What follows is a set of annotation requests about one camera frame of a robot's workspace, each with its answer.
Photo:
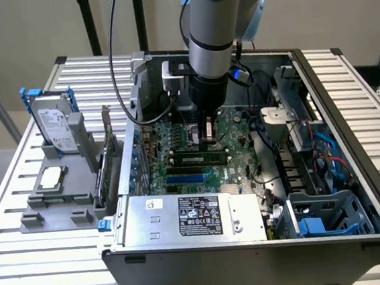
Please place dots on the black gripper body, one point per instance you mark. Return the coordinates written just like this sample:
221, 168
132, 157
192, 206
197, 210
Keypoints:
209, 91

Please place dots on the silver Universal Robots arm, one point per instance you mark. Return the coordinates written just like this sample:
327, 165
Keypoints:
210, 22

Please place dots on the green RAM stick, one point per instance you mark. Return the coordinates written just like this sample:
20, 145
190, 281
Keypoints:
198, 158

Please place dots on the CPU socket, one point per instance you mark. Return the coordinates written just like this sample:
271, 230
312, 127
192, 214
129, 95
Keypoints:
191, 135

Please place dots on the green motherboard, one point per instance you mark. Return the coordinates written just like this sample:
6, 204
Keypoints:
234, 151

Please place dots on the blue expansion slot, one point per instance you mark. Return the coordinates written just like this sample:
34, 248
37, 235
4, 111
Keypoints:
185, 178

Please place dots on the small silver heat sink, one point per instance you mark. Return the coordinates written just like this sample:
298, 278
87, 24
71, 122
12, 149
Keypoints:
231, 189

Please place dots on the silver metal disk cage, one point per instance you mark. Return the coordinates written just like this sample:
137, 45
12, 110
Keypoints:
285, 120

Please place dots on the silver power supply unit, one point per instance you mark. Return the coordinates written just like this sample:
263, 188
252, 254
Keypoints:
170, 220

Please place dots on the green graphics card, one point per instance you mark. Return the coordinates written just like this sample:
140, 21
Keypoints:
105, 157

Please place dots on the black stand pole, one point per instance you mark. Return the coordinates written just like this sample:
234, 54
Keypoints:
88, 21
139, 16

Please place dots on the blue case latch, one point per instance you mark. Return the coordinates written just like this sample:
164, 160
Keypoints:
104, 225

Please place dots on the open black PC case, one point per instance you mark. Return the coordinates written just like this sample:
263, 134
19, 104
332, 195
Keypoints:
255, 264

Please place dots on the grey parts rack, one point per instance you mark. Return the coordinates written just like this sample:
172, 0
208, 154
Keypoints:
81, 207

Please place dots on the blue plastic disk bay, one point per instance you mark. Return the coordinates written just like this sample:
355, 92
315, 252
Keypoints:
331, 216

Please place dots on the silver CPU chip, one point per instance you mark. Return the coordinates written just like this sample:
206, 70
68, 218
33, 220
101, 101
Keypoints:
51, 178

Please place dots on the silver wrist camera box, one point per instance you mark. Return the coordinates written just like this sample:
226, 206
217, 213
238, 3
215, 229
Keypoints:
171, 77

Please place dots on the hard disk in blue bracket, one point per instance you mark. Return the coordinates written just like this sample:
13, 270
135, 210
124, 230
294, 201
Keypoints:
53, 123

